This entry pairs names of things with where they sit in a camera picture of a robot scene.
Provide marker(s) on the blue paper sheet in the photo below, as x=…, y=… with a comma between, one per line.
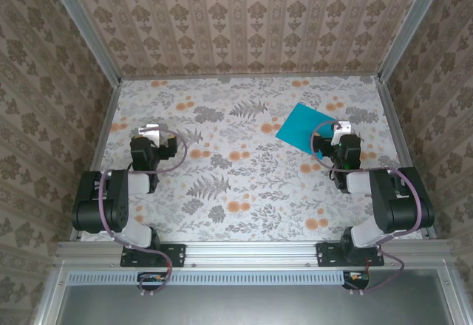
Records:
x=301, y=129

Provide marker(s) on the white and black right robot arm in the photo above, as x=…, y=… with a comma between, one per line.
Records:
x=395, y=199

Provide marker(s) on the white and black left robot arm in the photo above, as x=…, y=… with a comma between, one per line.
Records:
x=111, y=199

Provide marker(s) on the black connector board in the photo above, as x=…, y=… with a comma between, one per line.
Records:
x=356, y=277
x=151, y=278

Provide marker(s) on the grey metal panel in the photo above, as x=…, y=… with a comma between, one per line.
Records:
x=251, y=306

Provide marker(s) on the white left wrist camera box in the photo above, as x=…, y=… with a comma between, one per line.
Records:
x=149, y=133

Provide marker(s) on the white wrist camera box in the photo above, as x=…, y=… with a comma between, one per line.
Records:
x=343, y=127
x=149, y=133

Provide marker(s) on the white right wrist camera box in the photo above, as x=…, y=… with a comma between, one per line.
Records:
x=343, y=127

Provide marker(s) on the aluminium table side rail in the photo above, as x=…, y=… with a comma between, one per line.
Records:
x=405, y=155
x=97, y=155

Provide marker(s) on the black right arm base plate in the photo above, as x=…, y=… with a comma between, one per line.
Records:
x=329, y=255

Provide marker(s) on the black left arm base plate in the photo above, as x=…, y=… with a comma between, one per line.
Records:
x=173, y=255

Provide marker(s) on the thin aluminium table edge rail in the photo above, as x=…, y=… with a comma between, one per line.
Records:
x=258, y=77

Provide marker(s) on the aluminium frame post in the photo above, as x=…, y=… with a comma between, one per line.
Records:
x=84, y=26
x=410, y=26

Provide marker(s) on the long aluminium mounting rail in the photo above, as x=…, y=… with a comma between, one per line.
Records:
x=251, y=253

